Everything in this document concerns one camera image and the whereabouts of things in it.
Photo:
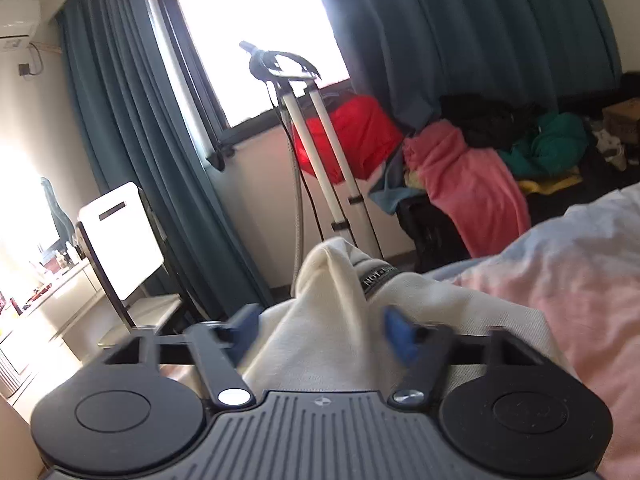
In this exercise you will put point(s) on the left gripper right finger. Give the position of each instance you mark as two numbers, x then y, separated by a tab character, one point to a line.
424	350

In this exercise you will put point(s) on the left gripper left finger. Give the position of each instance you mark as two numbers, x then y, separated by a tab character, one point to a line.
217	348

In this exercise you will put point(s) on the cream white sweatpants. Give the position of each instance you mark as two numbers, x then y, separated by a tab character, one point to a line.
330	336

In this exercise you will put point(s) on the white and black chair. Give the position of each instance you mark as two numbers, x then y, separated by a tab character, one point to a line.
125	246

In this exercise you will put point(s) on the pink towel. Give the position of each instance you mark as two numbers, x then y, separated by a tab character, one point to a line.
472	186

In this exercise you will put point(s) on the pastel tie-dye bed sheet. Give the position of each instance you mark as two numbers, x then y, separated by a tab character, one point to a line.
582	271

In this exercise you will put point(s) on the white dressing table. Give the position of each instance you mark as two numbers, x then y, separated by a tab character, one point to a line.
29	339

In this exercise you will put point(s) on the red cloth pile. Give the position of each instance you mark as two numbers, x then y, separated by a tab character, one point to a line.
367	135

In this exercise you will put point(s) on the black garment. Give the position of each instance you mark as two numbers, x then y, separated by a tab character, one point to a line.
489	123

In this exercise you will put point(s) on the green garment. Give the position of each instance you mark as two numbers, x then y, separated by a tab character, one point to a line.
555	147

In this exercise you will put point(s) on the left teal curtain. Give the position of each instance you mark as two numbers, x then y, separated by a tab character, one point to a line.
133	131

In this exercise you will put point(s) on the teal curtain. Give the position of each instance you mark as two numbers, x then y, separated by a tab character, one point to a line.
407	54
133	131

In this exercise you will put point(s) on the brown cardboard box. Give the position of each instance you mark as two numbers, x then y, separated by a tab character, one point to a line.
622	120

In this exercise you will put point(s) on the right teal curtain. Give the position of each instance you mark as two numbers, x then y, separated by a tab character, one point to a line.
407	54

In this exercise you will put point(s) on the white air conditioner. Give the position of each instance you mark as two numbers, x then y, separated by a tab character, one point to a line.
19	21

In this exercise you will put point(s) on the wavy frame mirror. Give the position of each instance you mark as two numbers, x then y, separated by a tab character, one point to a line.
65	228

